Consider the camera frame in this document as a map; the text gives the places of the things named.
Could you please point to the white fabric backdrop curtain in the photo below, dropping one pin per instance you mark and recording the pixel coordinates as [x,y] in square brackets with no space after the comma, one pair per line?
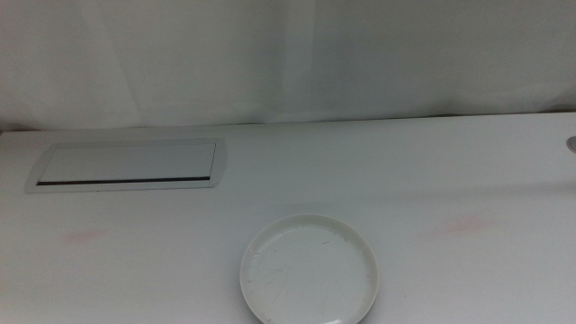
[288,58]

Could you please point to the white shallow bowl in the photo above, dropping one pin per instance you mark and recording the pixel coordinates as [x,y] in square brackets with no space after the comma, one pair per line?
[310,270]

